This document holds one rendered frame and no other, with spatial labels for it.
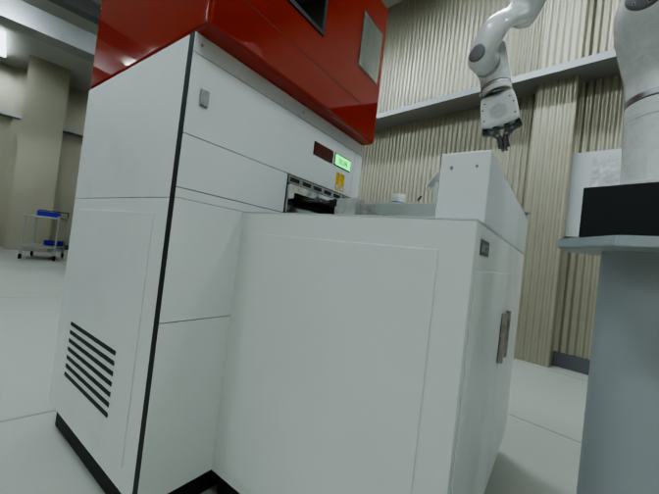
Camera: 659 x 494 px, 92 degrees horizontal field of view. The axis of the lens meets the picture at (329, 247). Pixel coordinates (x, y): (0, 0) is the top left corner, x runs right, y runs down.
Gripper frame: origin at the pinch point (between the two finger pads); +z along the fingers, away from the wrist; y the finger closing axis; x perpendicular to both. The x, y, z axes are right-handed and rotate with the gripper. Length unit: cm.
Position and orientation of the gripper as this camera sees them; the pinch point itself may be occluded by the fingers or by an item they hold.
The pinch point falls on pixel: (503, 143)
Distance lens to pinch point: 112.7
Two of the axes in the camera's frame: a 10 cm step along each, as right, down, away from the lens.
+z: 0.5, 9.9, -1.4
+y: 8.1, -1.2, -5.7
